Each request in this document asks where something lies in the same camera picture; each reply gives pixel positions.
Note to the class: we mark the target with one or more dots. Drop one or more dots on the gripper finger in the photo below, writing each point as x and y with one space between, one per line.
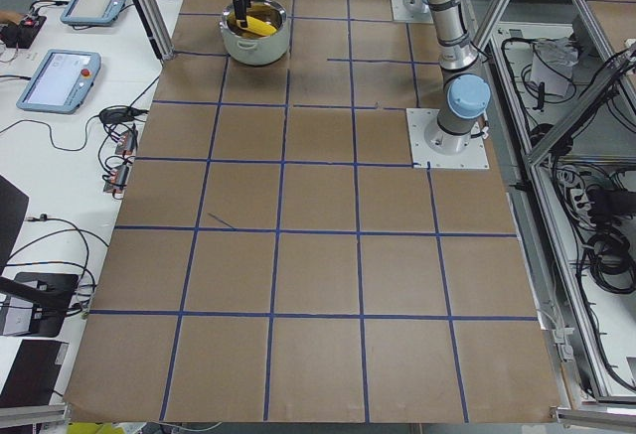
241 13

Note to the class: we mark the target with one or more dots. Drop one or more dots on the yellow corn cob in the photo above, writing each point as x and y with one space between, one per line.
252 27

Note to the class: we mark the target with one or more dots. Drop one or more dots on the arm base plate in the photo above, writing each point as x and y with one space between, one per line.
411 11
432 148

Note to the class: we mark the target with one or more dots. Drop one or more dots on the upper teach pendant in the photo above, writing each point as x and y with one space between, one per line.
92 12

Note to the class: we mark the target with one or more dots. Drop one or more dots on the pale green cooking pot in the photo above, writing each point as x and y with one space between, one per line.
252 49

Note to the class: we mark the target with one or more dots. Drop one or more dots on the lower teach pendant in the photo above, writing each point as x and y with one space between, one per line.
61 82

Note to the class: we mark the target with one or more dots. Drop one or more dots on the black monitor stand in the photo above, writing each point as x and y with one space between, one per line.
37 303

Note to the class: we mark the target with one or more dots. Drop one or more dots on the black mouse device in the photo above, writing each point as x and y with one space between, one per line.
120 114

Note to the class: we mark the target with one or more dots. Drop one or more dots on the left frame post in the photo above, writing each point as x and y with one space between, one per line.
155 29

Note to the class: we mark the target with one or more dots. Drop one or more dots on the teach pendant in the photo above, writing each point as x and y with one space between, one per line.
61 82
92 12

